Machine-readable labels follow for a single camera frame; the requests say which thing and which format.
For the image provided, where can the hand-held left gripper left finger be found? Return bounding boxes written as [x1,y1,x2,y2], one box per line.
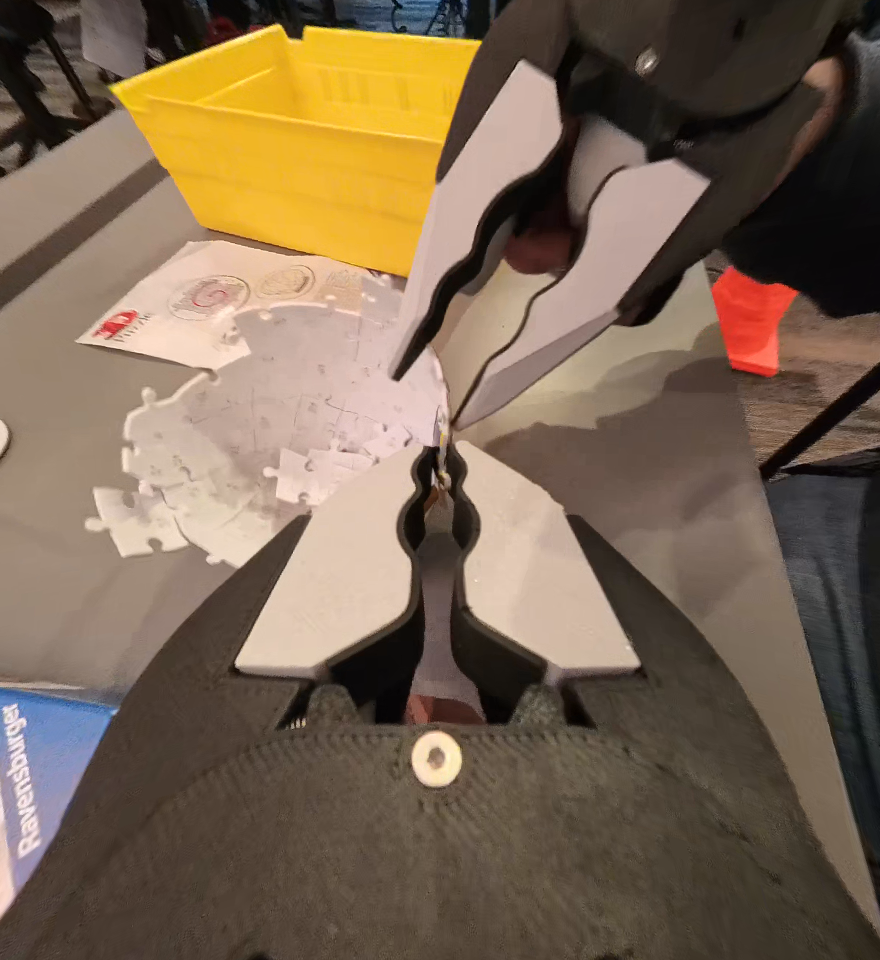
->
[234,446,441,725]

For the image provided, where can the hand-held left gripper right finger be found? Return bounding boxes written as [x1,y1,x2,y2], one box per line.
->
[449,439,643,725]

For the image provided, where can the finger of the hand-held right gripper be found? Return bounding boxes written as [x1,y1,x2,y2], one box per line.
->
[449,157,712,432]
[389,58,567,381]

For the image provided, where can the small puzzle piece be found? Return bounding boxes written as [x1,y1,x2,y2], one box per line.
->
[428,405,459,519]

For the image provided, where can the yellow plastic bin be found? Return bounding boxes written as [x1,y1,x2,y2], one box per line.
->
[110,24,482,279]

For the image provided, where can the colourful puzzle ball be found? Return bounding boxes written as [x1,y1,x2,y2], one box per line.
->
[83,273,454,569]

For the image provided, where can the blue puzzle box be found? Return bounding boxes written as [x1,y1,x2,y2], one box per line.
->
[0,678,118,960]

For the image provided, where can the person's right hand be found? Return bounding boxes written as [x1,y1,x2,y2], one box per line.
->
[506,202,583,277]

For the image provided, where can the person's left hand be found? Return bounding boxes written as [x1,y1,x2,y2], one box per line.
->
[406,693,486,727]

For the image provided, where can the orange traffic cone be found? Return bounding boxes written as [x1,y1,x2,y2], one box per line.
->
[711,266,799,378]

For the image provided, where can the black metal pole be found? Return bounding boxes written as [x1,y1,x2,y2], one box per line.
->
[758,337,880,481]

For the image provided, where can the person's blue jeans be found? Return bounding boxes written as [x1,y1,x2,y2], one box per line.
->
[766,450,880,960]

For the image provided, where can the white instruction leaflet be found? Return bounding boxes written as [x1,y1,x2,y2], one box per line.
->
[76,240,405,370]

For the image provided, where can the white paper sheet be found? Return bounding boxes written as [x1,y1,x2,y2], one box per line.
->
[80,0,148,80]

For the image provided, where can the black office chair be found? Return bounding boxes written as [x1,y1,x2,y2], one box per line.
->
[0,0,99,174]

